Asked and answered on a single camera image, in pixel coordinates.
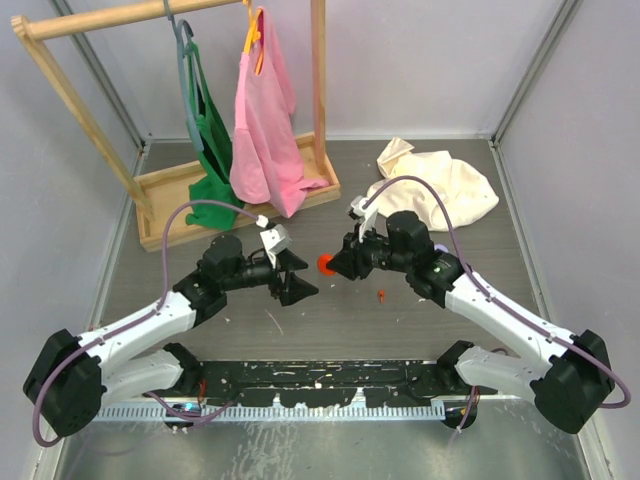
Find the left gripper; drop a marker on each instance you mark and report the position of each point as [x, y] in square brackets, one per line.
[296, 288]

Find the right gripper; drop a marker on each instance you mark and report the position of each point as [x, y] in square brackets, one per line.
[350, 262]

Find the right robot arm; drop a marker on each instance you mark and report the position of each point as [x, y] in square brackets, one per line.
[564, 375]

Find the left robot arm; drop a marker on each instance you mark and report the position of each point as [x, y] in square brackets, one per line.
[74, 376]

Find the green t-shirt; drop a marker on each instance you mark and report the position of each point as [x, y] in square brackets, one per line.
[216, 156]

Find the pink t-shirt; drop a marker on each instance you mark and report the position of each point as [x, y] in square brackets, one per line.
[267, 166]

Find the cream satin cloth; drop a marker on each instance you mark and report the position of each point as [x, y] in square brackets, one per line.
[463, 195]

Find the wooden clothes rack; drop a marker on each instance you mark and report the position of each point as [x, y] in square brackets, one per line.
[157, 194]

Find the orange yellow hanger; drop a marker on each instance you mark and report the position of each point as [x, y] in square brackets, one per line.
[254, 37]

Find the grey blue hanger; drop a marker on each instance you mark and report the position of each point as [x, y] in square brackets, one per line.
[183, 37]

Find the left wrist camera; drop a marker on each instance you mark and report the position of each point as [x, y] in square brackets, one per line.
[275, 240]

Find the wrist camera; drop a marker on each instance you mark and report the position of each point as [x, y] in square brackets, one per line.
[275, 240]
[364, 212]

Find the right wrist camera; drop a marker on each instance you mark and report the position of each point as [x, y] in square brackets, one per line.
[364, 212]

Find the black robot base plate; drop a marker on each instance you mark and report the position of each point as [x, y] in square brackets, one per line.
[393, 384]

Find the slotted cable duct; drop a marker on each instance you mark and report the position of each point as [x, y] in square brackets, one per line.
[356, 411]

